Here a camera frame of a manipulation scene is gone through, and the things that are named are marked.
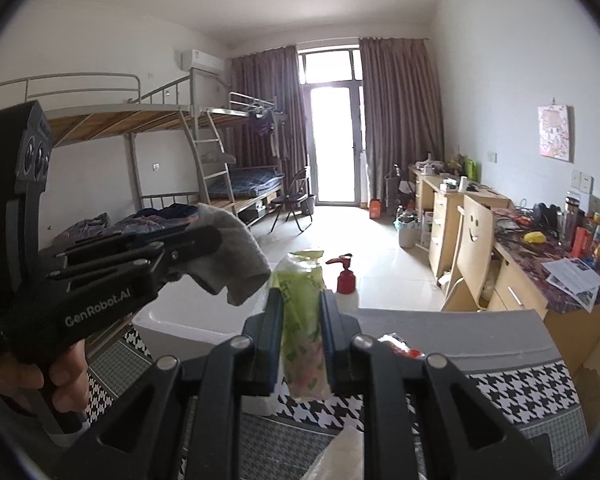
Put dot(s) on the glass balcony door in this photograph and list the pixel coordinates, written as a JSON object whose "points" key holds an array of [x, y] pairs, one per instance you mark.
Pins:
{"points": [[332, 145]]}

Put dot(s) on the white bottle with red pump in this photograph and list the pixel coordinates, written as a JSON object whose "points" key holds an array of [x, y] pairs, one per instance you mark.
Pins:
{"points": [[346, 282]]}

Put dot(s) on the grey sock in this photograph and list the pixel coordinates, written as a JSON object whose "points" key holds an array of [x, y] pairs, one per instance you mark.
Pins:
{"points": [[235, 245]]}

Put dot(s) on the grey metal bunk bed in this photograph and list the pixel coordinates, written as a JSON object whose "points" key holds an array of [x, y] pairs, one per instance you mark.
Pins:
{"points": [[105, 122], [230, 119]]}

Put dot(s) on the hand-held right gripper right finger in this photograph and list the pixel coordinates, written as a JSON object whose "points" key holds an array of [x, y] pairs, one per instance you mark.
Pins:
{"points": [[328, 345]]}

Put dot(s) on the orange container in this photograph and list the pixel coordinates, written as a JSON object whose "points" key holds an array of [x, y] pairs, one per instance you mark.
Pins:
{"points": [[376, 210]]}

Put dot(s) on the wooden chair with smiley face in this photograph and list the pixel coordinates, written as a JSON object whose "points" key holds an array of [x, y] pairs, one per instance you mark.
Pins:
{"points": [[472, 240]]}

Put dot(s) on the blue checked bedding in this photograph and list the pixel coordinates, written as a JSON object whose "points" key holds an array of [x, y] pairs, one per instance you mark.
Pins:
{"points": [[255, 180]]}

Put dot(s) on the black folding chair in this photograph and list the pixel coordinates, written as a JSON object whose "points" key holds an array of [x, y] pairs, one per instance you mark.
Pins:
{"points": [[292, 195]]}

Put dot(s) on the red packet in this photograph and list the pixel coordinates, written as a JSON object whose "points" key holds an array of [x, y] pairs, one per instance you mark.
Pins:
{"points": [[397, 345]]}

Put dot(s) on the dark hanging clothes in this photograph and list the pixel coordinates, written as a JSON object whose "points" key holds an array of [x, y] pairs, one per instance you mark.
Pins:
{"points": [[261, 124]]}

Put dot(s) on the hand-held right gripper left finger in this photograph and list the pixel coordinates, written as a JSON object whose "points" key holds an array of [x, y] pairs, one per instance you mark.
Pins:
{"points": [[276, 345]]}

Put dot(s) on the wooden desk with patterned cover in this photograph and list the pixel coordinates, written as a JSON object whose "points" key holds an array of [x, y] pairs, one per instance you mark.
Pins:
{"points": [[520, 285]]}

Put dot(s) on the clear plastic bag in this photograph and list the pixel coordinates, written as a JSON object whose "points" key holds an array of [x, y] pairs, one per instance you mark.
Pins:
{"points": [[340, 455]]}

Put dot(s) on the light wooden desk with drawers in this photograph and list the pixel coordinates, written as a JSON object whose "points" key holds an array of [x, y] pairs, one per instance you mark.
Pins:
{"points": [[442, 230]]}

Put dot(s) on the brown curtain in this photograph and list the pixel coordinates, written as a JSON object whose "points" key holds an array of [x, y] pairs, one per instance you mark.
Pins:
{"points": [[275, 80], [400, 110]]}

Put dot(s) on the printed papers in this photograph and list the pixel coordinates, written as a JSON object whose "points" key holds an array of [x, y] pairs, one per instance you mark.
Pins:
{"points": [[575, 277]]}

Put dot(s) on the grey towel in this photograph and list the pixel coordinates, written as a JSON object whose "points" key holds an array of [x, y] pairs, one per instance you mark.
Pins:
{"points": [[217, 156]]}

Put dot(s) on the white bucket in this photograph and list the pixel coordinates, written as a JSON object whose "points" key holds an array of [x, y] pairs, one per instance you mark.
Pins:
{"points": [[407, 232]]}

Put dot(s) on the cartoon wall picture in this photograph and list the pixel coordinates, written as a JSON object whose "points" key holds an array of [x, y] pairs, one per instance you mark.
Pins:
{"points": [[555, 132]]}

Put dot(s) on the white foam box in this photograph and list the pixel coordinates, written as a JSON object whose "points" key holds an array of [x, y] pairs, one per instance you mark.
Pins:
{"points": [[190, 320]]}

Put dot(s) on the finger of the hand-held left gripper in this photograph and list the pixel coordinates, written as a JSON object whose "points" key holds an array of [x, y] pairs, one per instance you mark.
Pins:
{"points": [[195, 250], [130, 238]]}

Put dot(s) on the grey purple cloth bundle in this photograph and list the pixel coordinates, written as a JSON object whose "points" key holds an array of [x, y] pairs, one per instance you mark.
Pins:
{"points": [[87, 227]]}

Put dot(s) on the white cup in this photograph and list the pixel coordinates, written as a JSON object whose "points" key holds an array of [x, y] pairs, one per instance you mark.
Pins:
{"points": [[464, 183]]}

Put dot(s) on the white air conditioner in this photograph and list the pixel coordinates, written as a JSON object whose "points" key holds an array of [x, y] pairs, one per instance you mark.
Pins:
{"points": [[202, 60]]}

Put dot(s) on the yellow object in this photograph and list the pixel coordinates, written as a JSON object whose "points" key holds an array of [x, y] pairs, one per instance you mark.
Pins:
{"points": [[535, 237]]}

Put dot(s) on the white wall socket panel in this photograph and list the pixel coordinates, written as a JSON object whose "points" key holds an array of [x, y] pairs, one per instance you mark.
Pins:
{"points": [[581, 181]]}

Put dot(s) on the person's left hand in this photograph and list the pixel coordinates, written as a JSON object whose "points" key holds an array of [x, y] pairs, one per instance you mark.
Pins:
{"points": [[69, 372]]}

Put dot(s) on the houndstooth patchwork mat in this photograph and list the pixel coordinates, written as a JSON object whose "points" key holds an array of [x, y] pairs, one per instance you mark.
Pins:
{"points": [[505, 395]]}

